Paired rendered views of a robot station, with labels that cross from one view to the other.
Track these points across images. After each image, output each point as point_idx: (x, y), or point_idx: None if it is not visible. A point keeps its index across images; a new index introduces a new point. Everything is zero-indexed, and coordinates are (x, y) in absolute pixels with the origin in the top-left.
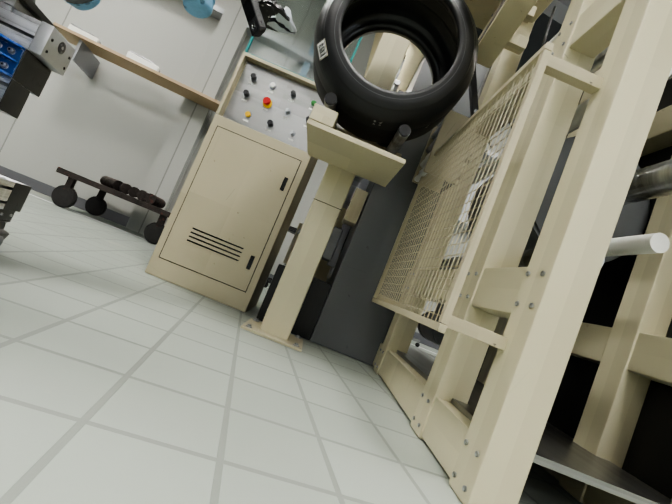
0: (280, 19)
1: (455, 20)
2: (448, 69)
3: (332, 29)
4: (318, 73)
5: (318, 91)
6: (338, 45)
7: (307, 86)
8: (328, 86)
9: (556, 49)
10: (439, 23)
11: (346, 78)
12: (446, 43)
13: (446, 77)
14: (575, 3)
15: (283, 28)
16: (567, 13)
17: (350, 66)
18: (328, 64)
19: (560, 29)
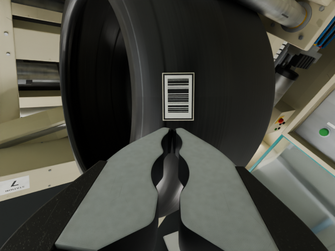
0: (123, 198)
1: (68, 102)
2: (130, 86)
3: (145, 133)
4: (224, 61)
5: (265, 62)
6: (138, 90)
7: (326, 158)
8: (198, 7)
9: (0, 35)
10: (123, 129)
11: (136, 2)
12: (126, 111)
13: (63, 23)
14: (1, 77)
15: (181, 154)
16: (12, 74)
17: (125, 34)
18: (170, 51)
19: (13, 62)
